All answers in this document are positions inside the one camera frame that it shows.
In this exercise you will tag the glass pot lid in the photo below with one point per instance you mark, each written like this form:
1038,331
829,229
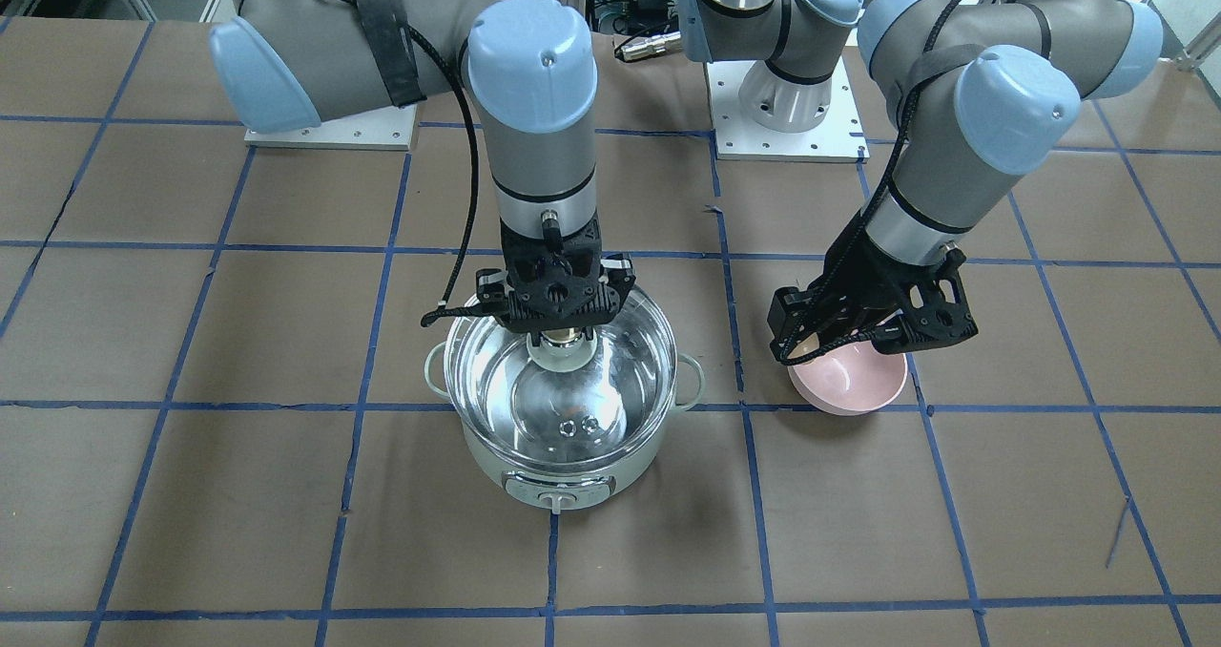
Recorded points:
563,380

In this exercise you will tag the white electric cooking pot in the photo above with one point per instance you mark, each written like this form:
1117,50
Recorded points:
563,437

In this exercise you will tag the pink bowl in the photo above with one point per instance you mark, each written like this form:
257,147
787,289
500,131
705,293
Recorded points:
851,380

